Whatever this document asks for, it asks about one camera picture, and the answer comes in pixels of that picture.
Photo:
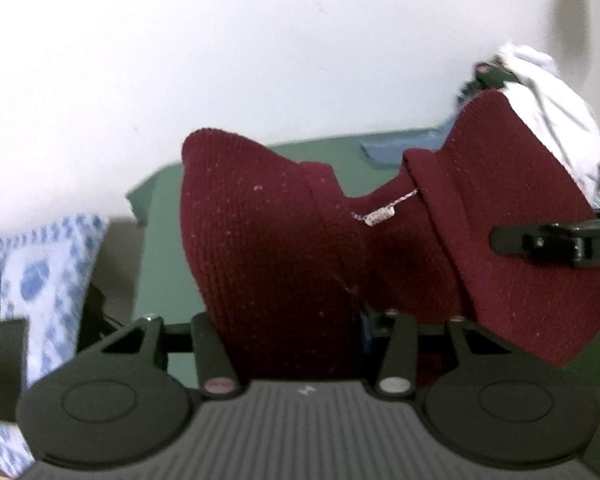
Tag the dark red knit sweater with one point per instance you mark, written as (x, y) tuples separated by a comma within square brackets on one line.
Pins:
[(280, 260)]

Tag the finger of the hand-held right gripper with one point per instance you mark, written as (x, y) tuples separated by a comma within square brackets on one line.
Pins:
[(515, 240)]

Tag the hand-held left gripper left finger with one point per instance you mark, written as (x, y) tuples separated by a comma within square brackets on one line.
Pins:
[(207, 355)]

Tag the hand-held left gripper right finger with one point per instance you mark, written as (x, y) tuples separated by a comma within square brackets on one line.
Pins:
[(366, 332)]

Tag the blue checkered cloth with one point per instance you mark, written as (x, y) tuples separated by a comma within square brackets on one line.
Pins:
[(45, 270)]

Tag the grey smartphone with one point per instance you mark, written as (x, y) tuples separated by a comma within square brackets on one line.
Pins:
[(11, 370)]

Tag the green table cover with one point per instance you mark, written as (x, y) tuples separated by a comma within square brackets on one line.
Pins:
[(165, 260)]

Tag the white shirt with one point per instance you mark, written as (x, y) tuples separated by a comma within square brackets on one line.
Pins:
[(555, 110)]

